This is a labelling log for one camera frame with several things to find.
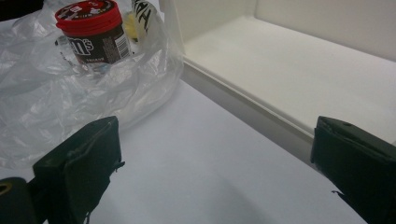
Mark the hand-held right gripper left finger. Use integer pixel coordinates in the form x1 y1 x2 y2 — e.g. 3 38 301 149
32 116 126 224

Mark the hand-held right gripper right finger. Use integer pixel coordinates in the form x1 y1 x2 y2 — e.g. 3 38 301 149
310 116 396 224

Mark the clear plastic bag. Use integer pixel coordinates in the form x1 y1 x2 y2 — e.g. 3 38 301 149
0 0 185 171

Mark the white plastic box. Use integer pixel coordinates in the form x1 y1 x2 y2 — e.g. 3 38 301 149
158 0 396 166

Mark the red can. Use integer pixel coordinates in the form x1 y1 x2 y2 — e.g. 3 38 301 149
54 0 133 65

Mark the yellow snack packet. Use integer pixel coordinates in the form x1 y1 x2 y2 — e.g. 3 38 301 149
124 12 139 41

